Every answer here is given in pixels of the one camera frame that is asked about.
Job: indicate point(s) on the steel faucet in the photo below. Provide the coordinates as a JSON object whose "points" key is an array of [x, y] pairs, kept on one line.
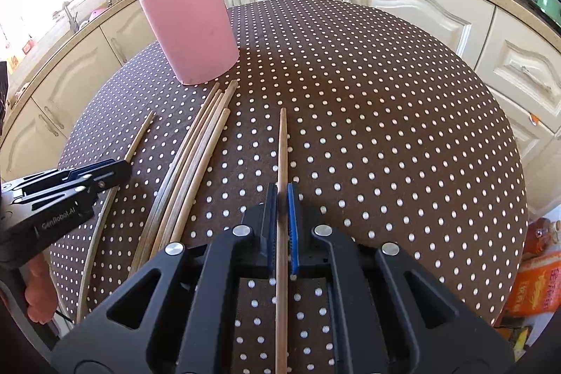
{"points": [[70, 12]]}

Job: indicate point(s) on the red plastic basin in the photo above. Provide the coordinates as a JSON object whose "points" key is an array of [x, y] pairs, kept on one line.
{"points": [[98, 13]]}

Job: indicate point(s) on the person's left hand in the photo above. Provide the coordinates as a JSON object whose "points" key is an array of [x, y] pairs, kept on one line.
{"points": [[40, 290]]}

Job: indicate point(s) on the small red box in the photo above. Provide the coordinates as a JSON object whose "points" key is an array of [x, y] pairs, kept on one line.
{"points": [[28, 47]]}

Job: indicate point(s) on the pink cup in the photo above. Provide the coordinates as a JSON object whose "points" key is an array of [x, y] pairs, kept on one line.
{"points": [[193, 28]]}

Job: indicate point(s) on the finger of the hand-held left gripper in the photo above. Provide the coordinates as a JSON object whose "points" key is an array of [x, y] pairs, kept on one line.
{"points": [[87, 169], [111, 177]]}

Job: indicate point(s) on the orange printed bag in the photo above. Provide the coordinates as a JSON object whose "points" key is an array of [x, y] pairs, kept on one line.
{"points": [[534, 282]]}

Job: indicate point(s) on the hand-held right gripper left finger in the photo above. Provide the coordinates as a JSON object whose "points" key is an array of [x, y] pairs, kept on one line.
{"points": [[271, 225]]}

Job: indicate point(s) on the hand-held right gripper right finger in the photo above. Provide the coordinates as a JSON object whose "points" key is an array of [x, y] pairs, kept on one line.
{"points": [[293, 225]]}

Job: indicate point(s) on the wooden chopstick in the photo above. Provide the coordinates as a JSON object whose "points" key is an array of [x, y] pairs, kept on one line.
{"points": [[140, 133], [193, 174], [180, 179], [168, 177], [199, 181], [282, 146]]}

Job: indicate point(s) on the brown polka dot tablecloth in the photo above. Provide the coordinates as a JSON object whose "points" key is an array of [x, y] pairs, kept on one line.
{"points": [[372, 115]]}

